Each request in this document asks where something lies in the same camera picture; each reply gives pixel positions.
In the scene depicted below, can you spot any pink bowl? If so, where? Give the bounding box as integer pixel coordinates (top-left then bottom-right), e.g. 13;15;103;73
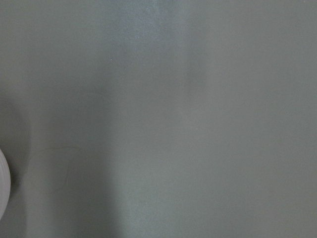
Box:
0;151;11;218

